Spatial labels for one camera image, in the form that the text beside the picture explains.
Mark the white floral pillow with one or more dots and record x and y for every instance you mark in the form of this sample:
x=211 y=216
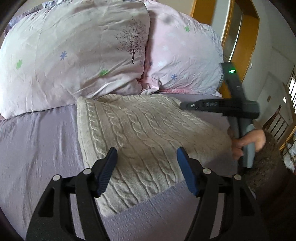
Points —
x=71 y=49

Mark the brown fuzzy sleeve forearm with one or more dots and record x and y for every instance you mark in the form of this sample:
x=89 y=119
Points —
x=274 y=186

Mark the lavender bed sheet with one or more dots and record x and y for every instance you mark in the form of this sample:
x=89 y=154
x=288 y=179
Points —
x=36 y=146

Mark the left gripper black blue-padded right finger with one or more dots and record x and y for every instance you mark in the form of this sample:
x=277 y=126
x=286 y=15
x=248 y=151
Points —
x=241 y=219

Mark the person's right hand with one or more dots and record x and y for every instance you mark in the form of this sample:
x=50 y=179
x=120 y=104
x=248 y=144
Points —
x=256 y=137

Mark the beige cable-knit sweater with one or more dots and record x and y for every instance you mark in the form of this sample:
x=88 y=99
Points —
x=146 y=130

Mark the wooden chair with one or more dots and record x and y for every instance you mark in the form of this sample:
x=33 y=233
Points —
x=281 y=130

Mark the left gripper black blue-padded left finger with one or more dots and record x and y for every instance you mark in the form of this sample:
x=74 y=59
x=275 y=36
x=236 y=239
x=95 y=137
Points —
x=53 y=216

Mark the pink floral pillow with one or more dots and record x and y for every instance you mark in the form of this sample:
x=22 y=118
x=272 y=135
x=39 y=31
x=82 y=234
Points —
x=183 y=56

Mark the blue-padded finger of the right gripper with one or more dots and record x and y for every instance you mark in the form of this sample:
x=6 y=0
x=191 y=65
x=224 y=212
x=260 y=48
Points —
x=208 y=105

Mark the wooden headboard frame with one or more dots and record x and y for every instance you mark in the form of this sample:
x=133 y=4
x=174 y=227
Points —
x=237 y=25

